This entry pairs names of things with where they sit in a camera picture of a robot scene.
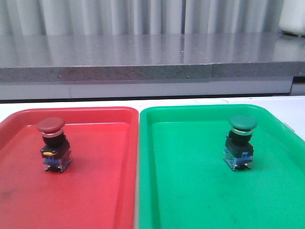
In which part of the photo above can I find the white container on counter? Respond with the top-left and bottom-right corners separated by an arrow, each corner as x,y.
279,0 -> 305,36

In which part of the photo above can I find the green mushroom push button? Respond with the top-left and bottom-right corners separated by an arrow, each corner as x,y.
224,115 -> 257,171

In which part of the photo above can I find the green plastic tray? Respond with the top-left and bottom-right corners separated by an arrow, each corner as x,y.
139,104 -> 305,229

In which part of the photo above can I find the grey stone counter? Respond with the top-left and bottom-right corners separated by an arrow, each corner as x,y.
0,33 -> 305,101

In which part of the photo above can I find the red plastic tray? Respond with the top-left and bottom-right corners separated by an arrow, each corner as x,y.
0,107 -> 138,229

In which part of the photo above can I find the red mushroom push button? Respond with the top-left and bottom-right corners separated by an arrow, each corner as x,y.
36,117 -> 72,172

